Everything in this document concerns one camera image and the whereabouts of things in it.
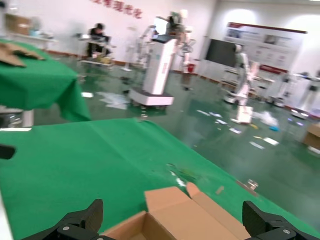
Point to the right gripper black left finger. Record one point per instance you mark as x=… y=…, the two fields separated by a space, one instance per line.
x=82 y=225

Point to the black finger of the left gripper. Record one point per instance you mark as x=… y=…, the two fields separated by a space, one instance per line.
x=7 y=152

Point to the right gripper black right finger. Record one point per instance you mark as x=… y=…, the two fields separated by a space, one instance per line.
x=265 y=227

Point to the open cardboard box, holed flaps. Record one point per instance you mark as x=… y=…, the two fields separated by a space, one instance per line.
x=175 y=212

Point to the cardboard box on floor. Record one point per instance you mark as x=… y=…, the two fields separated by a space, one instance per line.
x=312 y=136

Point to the small cardboard sliver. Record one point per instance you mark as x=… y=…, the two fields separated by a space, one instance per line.
x=220 y=190

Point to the green tablecloth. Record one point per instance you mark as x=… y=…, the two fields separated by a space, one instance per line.
x=87 y=162

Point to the green-clothed background table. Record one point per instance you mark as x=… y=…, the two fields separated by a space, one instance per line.
x=37 y=82

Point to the flattened cardboard sheet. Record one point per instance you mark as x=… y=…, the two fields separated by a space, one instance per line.
x=10 y=56

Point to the clear plastic bag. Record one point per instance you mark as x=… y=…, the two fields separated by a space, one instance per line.
x=269 y=118

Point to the white papers pile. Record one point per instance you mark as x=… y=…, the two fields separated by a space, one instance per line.
x=113 y=100

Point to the stacked cardboard boxes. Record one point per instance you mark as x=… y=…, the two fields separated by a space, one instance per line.
x=18 y=25

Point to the seated person in black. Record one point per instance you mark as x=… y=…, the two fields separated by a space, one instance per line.
x=97 y=40

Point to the white humanoid robot on base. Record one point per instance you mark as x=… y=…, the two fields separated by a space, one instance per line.
x=243 y=75

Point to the red bin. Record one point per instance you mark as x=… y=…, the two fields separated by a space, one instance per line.
x=191 y=68

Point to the black display board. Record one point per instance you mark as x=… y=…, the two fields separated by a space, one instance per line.
x=220 y=52

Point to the white poster board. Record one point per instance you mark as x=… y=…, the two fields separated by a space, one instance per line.
x=275 y=45

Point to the white pedestal robot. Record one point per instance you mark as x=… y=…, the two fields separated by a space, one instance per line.
x=160 y=62

